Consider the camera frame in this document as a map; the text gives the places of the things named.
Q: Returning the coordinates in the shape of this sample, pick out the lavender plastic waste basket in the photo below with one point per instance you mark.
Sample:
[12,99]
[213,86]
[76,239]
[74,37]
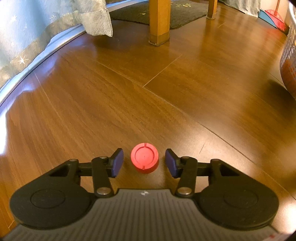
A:
[287,61]

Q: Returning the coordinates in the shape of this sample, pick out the dark door mat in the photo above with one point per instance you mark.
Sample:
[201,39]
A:
[176,13]

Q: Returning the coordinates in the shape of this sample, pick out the grey curtain with lace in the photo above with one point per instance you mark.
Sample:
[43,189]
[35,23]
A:
[249,7]

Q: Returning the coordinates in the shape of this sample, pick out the red broom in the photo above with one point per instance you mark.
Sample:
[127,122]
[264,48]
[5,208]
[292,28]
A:
[276,18]

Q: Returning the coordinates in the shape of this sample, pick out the wooden chair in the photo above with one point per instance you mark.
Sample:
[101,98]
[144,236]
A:
[159,21]

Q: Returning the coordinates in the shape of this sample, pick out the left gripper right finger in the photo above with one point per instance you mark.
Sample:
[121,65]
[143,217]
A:
[185,168]

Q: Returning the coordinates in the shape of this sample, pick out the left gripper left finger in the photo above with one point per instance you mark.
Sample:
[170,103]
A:
[104,168]

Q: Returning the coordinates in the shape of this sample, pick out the blue dustpan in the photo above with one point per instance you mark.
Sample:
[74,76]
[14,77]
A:
[264,16]

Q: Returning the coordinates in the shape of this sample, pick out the red bottle cap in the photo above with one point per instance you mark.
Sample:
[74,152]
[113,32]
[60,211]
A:
[145,158]

